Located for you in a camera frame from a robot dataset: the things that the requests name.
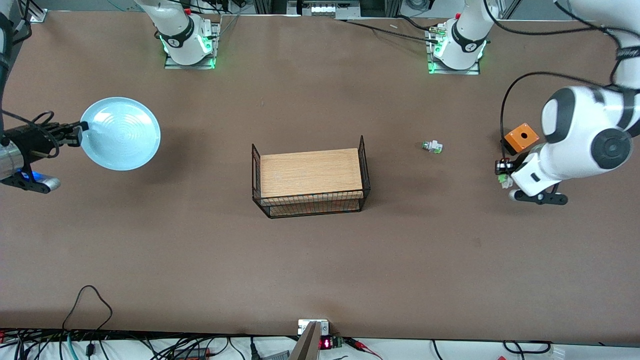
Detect light blue round plate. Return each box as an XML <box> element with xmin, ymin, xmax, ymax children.
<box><xmin>79</xmin><ymin>96</ymin><xmax>162</xmax><ymax>172</ymax></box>

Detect orange button box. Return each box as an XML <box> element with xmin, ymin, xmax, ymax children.
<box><xmin>501</xmin><ymin>122</ymin><xmax>541</xmax><ymax>155</ymax></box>

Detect aluminium profile piece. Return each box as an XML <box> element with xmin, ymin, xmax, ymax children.
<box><xmin>29</xmin><ymin>0</ymin><xmax>49</xmax><ymax>24</ymax></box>

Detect light wooden board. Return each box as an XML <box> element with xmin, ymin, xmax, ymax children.
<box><xmin>259</xmin><ymin>148</ymin><xmax>364</xmax><ymax>199</ymax></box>

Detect red clip lead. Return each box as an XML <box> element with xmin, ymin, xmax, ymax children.
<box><xmin>345</xmin><ymin>337</ymin><xmax>384</xmax><ymax>360</ymax></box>

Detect grey power strip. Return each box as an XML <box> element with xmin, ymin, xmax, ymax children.
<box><xmin>287</xmin><ymin>0</ymin><xmax>362</xmax><ymax>19</ymax></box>

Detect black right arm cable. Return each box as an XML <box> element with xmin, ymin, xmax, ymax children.
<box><xmin>0</xmin><ymin>110</ymin><xmax>55</xmax><ymax>129</ymax></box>

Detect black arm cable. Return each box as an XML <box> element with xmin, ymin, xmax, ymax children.
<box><xmin>482</xmin><ymin>0</ymin><xmax>640</xmax><ymax>148</ymax></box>
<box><xmin>0</xmin><ymin>110</ymin><xmax>55</xmax><ymax>129</ymax></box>

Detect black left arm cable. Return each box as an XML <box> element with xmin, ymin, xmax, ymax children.
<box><xmin>482</xmin><ymin>0</ymin><xmax>640</xmax><ymax>148</ymax></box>

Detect aluminium left arm base plate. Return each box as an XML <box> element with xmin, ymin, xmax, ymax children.
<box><xmin>426</xmin><ymin>25</ymin><xmax>482</xmax><ymax>76</ymax></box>

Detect black wire basket wooden top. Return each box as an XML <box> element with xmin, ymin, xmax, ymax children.
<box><xmin>251</xmin><ymin>135</ymin><xmax>372</xmax><ymax>219</ymax></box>

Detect black looped cable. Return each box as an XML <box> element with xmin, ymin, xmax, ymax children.
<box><xmin>62</xmin><ymin>285</ymin><xmax>114</xmax><ymax>332</ymax></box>

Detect thin black curled cable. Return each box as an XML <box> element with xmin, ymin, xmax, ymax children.
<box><xmin>502</xmin><ymin>340</ymin><xmax>552</xmax><ymax>355</ymax></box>

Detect black table cable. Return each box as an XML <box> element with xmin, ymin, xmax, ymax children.
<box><xmin>339</xmin><ymin>16</ymin><xmax>442</xmax><ymax>44</ymax></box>

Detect grey metal camera stand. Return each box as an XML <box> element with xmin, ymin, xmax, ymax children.
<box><xmin>289</xmin><ymin>319</ymin><xmax>331</xmax><ymax>360</ymax></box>

